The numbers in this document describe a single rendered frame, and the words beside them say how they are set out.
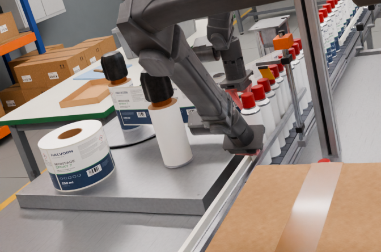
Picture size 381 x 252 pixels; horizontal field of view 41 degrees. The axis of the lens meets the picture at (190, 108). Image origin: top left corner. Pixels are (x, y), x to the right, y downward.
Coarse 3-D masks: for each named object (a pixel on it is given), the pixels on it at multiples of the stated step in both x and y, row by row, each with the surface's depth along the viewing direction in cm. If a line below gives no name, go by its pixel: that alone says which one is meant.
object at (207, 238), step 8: (304, 88) 160; (288, 112) 145; (280, 128) 138; (272, 136) 133; (272, 144) 132; (264, 152) 126; (256, 160) 123; (248, 176) 117; (240, 184) 114; (232, 200) 108; (224, 208) 106; (224, 216) 104; (216, 224) 101; (208, 232) 99; (208, 240) 98; (200, 248) 95
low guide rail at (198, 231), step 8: (248, 160) 136; (240, 168) 132; (232, 176) 128; (240, 176) 131; (232, 184) 127; (224, 192) 122; (216, 200) 119; (224, 200) 122; (208, 208) 117; (216, 208) 118; (208, 216) 114; (200, 224) 112; (208, 224) 114; (192, 232) 109; (200, 232) 111; (192, 240) 108; (184, 248) 105; (192, 248) 107
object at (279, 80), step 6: (270, 66) 148; (276, 66) 148; (276, 72) 148; (276, 78) 148; (282, 78) 149; (282, 84) 149; (282, 90) 149; (282, 96) 149; (288, 108) 151; (288, 120) 152; (288, 126) 152
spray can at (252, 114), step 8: (248, 96) 130; (248, 104) 131; (240, 112) 133; (248, 112) 131; (256, 112) 131; (248, 120) 131; (256, 120) 131; (264, 136) 134; (264, 144) 134; (264, 160) 135
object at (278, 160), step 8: (336, 64) 200; (328, 72) 194; (312, 104) 168; (304, 112) 164; (304, 120) 158; (288, 144) 145; (272, 160) 139; (280, 160) 138; (248, 168) 138; (232, 192) 128; (216, 216) 120; (200, 240) 112
